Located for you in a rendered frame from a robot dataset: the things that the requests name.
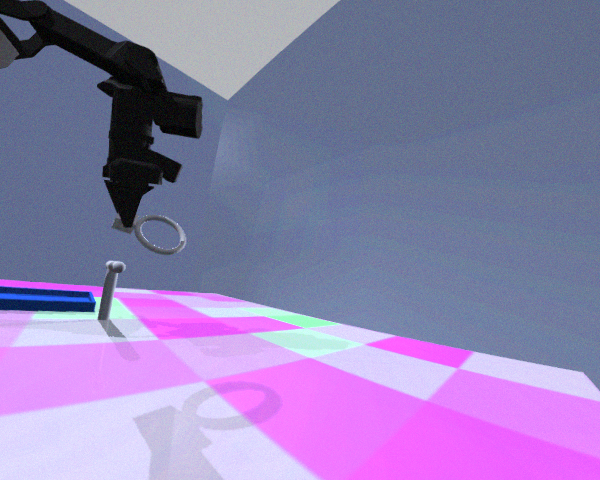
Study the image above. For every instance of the blue tray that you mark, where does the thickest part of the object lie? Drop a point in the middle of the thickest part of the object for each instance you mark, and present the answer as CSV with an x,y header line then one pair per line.
x,y
34,299

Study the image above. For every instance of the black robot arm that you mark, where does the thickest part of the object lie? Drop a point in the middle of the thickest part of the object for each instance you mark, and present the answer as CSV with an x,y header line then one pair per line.
x,y
136,84

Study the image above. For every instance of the silver metal ring with small square tab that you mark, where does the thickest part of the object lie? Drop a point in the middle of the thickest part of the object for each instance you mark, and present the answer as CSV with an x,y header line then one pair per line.
x,y
117,225

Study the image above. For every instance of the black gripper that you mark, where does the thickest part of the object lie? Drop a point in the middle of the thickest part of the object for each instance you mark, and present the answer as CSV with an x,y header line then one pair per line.
x,y
129,177

